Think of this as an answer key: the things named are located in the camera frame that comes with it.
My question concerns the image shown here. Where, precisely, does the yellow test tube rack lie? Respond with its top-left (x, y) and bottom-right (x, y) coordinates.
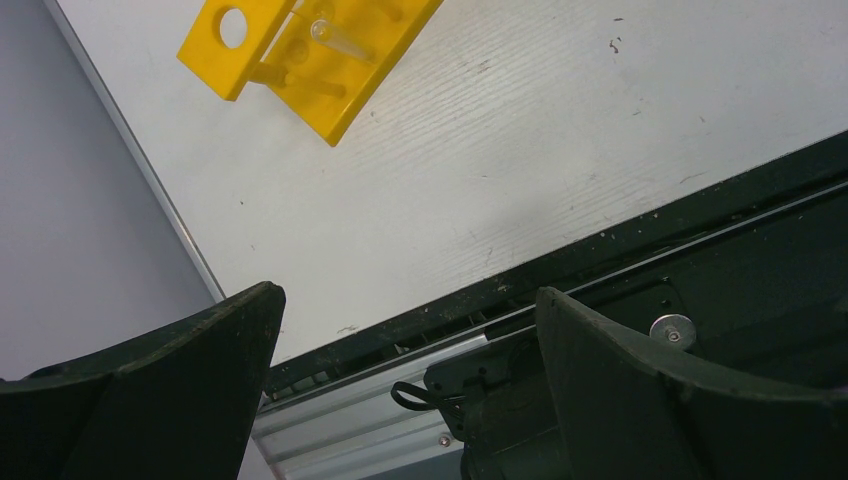
top-left (177, 0), bottom-right (442, 147)

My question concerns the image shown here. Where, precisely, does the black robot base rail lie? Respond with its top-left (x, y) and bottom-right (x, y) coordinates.
top-left (253, 133), bottom-right (847, 479)

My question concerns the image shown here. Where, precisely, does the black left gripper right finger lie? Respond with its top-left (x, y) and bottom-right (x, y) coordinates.
top-left (535, 287), bottom-right (847, 479)

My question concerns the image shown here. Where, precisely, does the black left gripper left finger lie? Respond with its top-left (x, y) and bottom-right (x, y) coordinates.
top-left (1, 281), bottom-right (286, 479)

